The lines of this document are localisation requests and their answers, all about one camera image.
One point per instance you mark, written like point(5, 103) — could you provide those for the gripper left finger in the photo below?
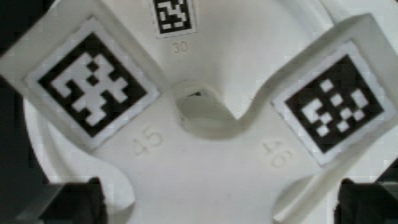
point(69, 204)

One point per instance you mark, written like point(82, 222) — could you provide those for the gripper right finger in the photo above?
point(366, 203)

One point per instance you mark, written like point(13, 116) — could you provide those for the white cross-shaped table base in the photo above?
point(82, 71)

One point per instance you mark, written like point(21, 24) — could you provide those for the white round table top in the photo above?
point(297, 57)

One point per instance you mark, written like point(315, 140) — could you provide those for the white cylindrical table leg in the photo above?
point(206, 118)

